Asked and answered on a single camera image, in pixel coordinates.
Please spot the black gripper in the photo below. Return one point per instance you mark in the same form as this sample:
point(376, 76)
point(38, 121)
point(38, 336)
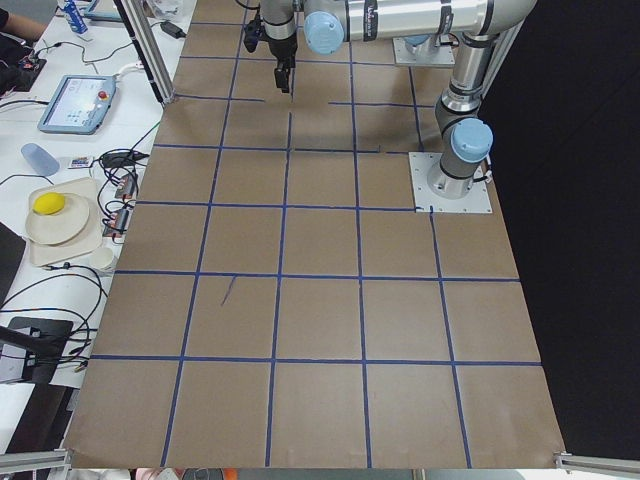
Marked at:
point(281, 48)

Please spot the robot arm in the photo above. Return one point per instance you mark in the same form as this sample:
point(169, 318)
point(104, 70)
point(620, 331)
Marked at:
point(329, 24)

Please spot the black monitor stand base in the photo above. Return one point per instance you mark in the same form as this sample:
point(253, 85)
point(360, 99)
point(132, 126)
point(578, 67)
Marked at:
point(31, 349)

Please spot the black power adapter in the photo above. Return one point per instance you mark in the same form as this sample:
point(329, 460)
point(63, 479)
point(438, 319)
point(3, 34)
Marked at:
point(172, 30)

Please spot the left teach pendant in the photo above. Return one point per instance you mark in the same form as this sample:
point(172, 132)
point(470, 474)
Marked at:
point(79, 105)

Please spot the cream tray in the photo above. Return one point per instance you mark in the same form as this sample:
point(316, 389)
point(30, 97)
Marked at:
point(86, 241)

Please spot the white paper cup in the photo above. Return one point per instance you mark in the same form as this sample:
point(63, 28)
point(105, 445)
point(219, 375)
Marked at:
point(103, 260)

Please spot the translucent plastic cup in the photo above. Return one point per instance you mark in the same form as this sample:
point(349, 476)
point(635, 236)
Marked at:
point(40, 160)

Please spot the yellow lemon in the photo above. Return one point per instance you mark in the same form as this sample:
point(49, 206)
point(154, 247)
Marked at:
point(49, 203)

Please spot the cream plate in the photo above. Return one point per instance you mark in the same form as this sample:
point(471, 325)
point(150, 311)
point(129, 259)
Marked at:
point(60, 227)

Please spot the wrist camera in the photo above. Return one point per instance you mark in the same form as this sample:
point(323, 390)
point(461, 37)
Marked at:
point(253, 33)

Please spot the aluminium frame post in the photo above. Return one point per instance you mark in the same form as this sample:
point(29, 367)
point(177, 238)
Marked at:
point(140, 32)

